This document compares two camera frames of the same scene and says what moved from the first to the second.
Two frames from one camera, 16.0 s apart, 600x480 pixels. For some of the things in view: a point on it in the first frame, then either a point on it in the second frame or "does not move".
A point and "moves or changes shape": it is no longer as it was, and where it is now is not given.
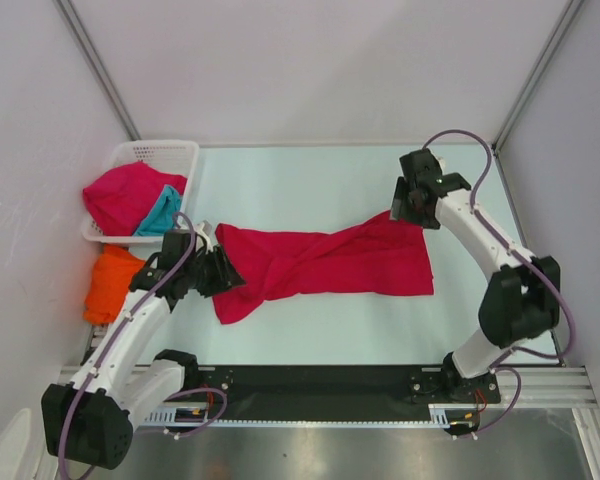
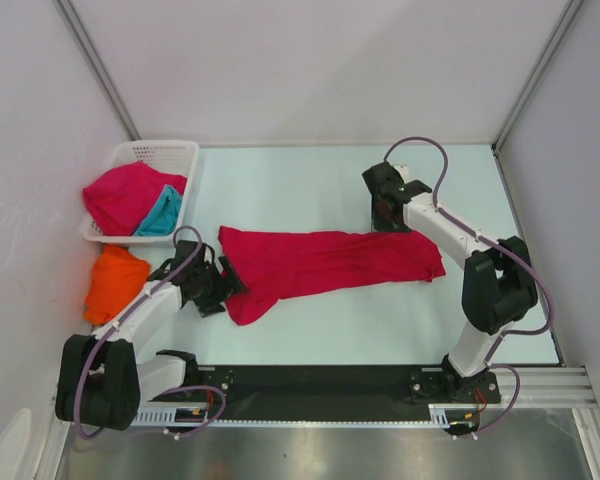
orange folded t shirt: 114,270 does not move
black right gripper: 400,209 to 379,224
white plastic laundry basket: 173,156 does not move
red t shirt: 379,257 moves or changes shape
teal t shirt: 161,217 does not move
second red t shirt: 118,201 does not move
